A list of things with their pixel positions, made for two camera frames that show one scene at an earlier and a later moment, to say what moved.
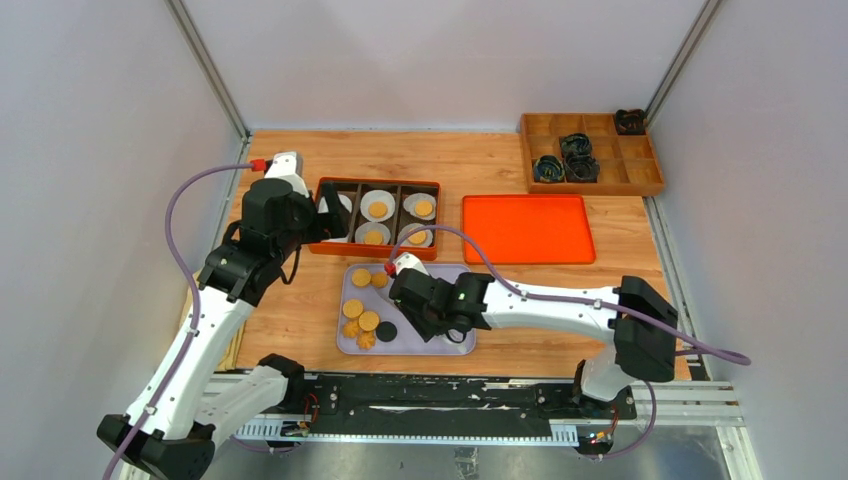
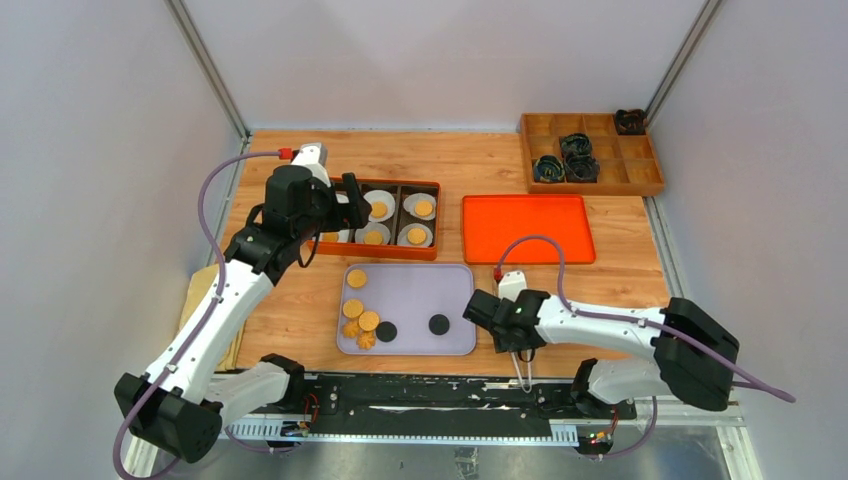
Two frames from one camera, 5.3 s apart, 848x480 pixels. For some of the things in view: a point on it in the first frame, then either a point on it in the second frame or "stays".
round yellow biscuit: x=418 y=237 stays
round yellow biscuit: x=424 y=208 stays
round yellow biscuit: x=378 y=209 stays
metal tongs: x=456 y=335 -> x=528 y=386
